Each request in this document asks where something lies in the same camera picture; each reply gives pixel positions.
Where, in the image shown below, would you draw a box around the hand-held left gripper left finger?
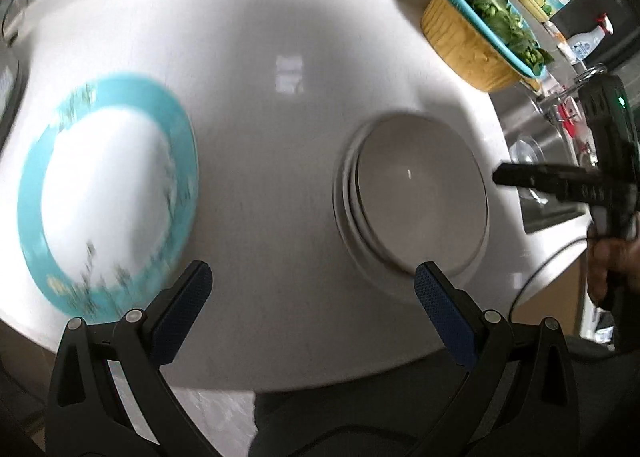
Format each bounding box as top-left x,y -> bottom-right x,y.
45,259 -> 216,457

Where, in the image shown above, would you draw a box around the large white bowl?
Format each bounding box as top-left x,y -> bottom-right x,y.
332,112 -> 492,292

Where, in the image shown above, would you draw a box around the teal plastic colander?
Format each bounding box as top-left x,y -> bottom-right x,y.
439,0 -> 538,78

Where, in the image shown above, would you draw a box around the large teal floral plate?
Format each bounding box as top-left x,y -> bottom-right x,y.
17,73 -> 200,324

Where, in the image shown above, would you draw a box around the red silicone mat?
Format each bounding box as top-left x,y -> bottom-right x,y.
557,102 -> 593,142

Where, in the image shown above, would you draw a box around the yellow plastic basin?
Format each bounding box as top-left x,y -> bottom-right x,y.
421,0 -> 526,92

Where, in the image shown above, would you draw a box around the small white bowl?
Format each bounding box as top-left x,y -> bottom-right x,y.
356,114 -> 488,272

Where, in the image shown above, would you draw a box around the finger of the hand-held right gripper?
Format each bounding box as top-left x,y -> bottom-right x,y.
492,163 -> 621,205

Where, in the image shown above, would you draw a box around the chrome faucet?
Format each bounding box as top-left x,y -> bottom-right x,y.
537,64 -> 608,125

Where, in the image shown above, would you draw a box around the clear glass bowl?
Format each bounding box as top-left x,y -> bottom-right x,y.
510,137 -> 551,172

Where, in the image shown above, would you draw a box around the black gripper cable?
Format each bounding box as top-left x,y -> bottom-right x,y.
510,232 -> 593,318

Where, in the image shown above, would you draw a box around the green leafy vegetables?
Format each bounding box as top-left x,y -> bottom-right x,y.
452,0 -> 556,75

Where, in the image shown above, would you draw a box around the person's right hand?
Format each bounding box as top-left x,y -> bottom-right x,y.
586,214 -> 640,305

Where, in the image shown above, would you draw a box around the white spray bottle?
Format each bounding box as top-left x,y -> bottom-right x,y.
562,13 -> 615,62

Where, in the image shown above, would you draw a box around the stainless steel sink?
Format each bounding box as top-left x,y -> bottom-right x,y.
500,82 -> 601,235

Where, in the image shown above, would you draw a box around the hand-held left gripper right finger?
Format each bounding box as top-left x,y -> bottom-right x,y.
414,261 -> 581,457

